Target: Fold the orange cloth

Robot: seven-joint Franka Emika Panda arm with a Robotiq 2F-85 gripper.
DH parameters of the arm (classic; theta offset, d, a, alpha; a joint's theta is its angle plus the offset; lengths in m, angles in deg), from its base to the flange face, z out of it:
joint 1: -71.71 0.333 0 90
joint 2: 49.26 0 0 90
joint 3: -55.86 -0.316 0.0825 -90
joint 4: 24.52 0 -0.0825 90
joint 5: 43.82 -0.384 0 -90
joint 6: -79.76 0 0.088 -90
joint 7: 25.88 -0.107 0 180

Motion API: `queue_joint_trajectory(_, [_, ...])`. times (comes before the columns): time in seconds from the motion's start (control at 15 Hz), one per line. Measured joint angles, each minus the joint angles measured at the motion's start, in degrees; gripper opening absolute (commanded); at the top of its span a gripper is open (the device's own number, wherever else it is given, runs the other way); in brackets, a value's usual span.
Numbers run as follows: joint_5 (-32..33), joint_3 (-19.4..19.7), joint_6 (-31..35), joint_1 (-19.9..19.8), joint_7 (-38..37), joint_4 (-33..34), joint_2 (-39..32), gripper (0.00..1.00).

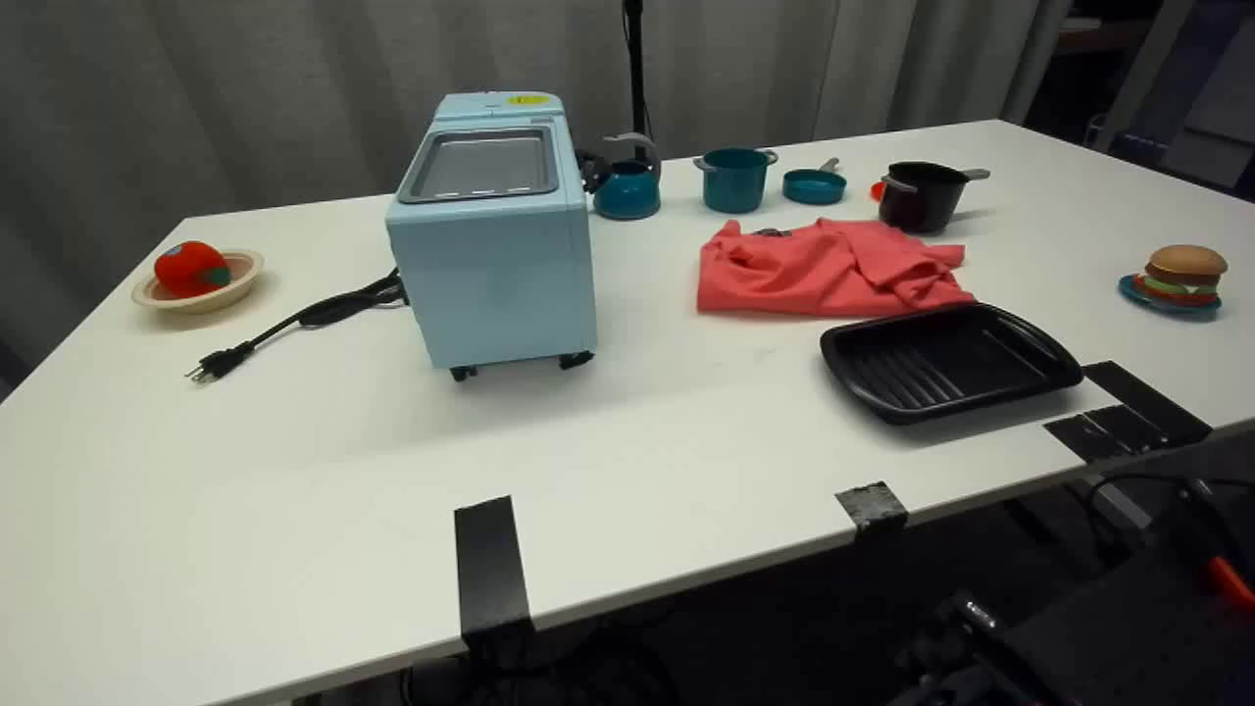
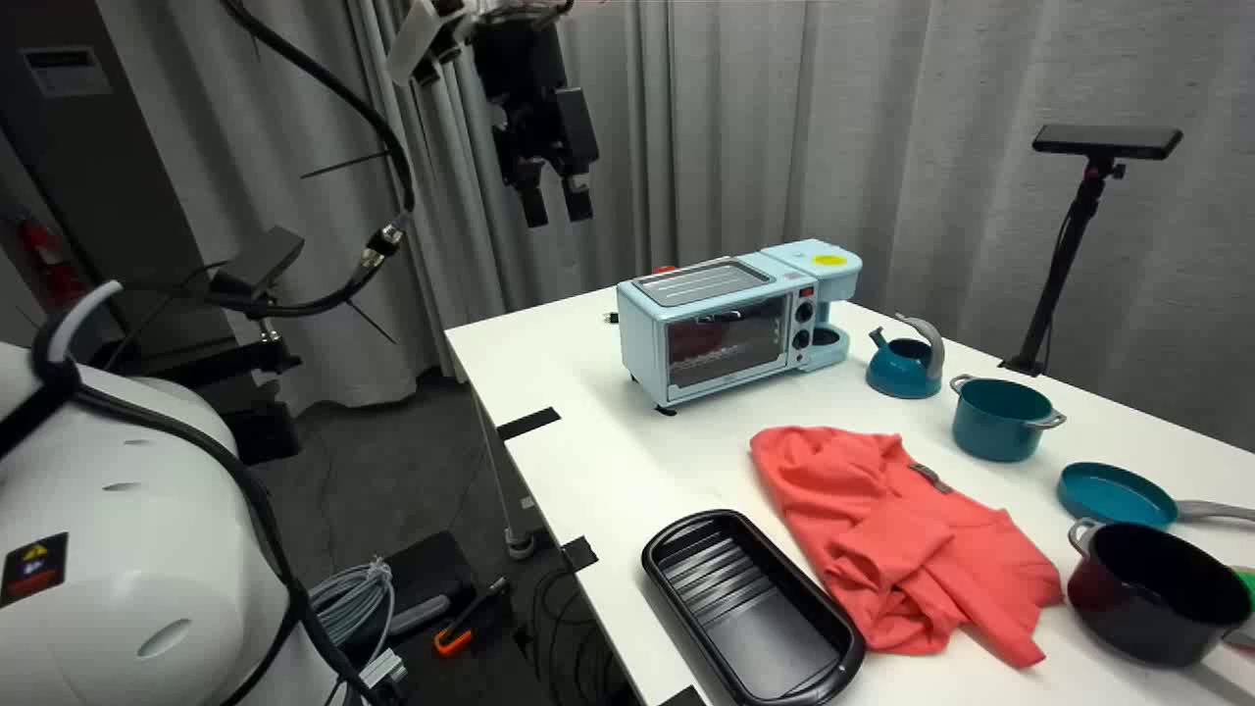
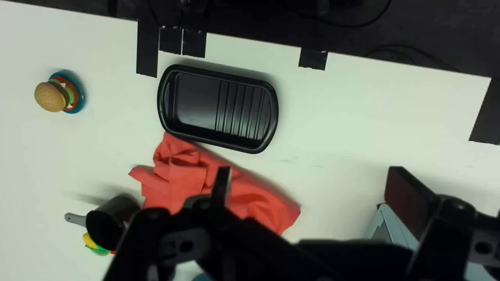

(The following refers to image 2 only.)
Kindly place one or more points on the orange cloth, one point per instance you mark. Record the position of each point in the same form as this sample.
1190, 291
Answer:
908, 560

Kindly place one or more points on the black camera stand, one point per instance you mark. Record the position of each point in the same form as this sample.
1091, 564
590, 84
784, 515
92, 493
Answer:
1105, 155

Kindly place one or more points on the light blue toaster oven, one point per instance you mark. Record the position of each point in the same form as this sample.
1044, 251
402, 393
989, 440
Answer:
734, 321

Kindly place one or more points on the teal toy pot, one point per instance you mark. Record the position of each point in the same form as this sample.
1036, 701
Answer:
1002, 421

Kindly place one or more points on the black toy pot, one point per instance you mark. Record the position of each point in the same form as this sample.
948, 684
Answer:
1150, 594

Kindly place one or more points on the orange handled tool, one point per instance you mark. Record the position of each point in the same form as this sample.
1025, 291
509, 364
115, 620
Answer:
474, 620

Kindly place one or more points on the teal toy kettle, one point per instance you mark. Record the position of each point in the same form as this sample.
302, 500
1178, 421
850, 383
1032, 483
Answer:
908, 366

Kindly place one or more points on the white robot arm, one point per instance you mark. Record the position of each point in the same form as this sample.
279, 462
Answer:
143, 568

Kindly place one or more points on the teal toy frying pan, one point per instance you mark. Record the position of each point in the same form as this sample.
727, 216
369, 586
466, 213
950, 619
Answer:
1108, 493

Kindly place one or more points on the black grill tray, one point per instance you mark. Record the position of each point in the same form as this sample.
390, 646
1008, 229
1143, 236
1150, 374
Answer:
765, 630

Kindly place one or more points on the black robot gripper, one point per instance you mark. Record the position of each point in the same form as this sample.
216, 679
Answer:
542, 115

